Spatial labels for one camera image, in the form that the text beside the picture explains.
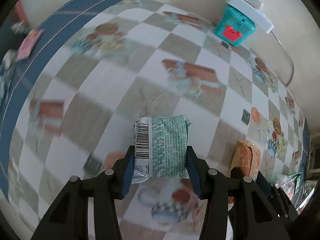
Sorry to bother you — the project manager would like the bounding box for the pink sachet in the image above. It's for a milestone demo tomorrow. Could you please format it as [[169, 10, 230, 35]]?
[[16, 29, 44, 61]]

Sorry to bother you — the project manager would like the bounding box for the light green white snack packet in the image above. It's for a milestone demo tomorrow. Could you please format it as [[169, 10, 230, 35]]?
[[132, 115, 191, 184]]

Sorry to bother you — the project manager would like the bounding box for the white power adapter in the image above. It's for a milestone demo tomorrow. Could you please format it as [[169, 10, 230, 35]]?
[[226, 0, 274, 34]]

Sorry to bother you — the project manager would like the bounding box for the checkered picture tablecloth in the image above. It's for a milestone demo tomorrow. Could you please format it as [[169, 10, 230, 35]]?
[[8, 0, 309, 231]]

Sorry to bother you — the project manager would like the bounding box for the teal toy box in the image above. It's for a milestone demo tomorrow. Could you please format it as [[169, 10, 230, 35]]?
[[214, 4, 256, 47]]

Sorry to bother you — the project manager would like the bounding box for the orange wrapped cake packet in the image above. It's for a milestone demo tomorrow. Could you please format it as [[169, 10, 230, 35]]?
[[228, 140, 261, 180]]

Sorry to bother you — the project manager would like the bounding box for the white power cable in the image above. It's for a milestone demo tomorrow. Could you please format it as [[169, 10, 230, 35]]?
[[227, 0, 295, 86]]

